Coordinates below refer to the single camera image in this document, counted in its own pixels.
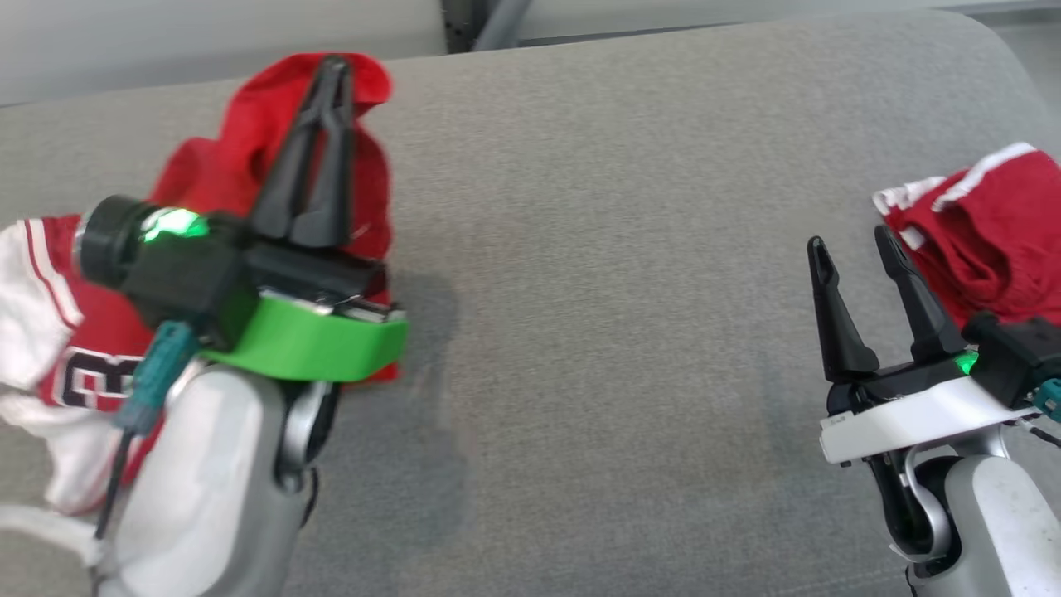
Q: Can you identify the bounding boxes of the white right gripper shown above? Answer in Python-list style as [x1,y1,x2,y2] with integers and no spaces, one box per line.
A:
[807,224,1037,465]

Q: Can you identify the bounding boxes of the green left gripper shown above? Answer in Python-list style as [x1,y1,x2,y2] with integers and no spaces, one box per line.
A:
[76,56,409,381]

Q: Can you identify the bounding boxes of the red jersey with white sleeves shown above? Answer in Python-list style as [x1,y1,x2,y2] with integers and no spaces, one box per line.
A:
[0,51,399,519]

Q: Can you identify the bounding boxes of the red jersey pile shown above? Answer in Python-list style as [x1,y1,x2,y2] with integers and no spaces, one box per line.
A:
[872,143,1061,328]

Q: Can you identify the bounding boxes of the grey fabric sofa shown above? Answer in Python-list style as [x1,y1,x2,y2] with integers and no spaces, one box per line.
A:
[0,8,1061,597]

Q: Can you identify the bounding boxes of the right cable with teal connector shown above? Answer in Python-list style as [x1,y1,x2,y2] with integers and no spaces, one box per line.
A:
[1018,379,1061,449]

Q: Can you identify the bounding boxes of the cable with teal connector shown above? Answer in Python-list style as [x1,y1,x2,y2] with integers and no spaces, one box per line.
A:
[1018,379,1061,449]
[93,322,200,541]

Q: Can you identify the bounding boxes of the left cable with teal connector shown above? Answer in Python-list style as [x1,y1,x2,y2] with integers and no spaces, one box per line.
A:
[93,322,200,541]

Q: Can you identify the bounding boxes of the white cable label tag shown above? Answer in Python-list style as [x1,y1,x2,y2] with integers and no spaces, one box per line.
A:
[0,504,113,573]

